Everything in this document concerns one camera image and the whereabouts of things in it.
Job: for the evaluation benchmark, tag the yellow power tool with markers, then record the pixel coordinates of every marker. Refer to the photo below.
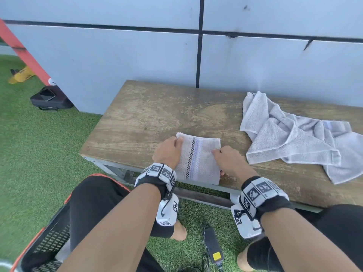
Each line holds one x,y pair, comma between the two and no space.
21,75

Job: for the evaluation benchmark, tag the white striped towel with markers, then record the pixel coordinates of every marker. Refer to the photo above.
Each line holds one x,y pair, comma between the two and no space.
198,158

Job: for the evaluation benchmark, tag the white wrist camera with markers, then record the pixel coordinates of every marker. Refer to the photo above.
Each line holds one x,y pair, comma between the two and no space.
167,211
244,223

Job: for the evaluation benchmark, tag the person's left forearm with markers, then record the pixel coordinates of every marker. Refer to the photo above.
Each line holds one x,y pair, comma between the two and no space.
113,232

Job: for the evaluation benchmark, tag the grey metal table frame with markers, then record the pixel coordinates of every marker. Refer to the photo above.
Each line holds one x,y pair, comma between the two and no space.
198,195

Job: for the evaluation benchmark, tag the person's right hand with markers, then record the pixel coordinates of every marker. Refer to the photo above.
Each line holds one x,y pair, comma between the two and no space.
231,162

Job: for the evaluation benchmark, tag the black wristband with marker tiles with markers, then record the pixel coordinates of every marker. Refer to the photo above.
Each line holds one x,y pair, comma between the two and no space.
263,195
158,174

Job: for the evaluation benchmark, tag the black mesh chair orange rim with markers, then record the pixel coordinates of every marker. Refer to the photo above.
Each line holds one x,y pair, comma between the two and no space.
49,240

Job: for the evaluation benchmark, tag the person's right forearm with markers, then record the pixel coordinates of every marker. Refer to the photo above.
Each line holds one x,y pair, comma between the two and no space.
303,243

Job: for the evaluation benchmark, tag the person's left hand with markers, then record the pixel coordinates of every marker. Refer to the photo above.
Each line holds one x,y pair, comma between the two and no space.
166,153

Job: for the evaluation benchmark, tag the person's leg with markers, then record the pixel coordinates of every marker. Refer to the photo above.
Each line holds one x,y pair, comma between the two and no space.
90,203
334,226

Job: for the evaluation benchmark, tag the person's left leg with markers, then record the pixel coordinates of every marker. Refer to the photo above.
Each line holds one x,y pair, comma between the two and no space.
90,203

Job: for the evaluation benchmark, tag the person's left thumb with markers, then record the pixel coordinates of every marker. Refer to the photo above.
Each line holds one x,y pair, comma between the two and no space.
179,141

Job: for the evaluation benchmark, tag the black power adapter yellow label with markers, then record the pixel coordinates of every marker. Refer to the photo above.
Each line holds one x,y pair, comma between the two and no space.
212,246

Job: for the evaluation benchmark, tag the person's right leg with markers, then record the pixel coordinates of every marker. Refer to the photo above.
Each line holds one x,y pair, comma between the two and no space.
334,226

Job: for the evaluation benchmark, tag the black case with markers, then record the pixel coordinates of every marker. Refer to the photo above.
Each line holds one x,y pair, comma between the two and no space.
51,98

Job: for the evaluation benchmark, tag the crumpled grey towel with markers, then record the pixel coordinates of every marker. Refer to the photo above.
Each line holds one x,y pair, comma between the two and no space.
286,135

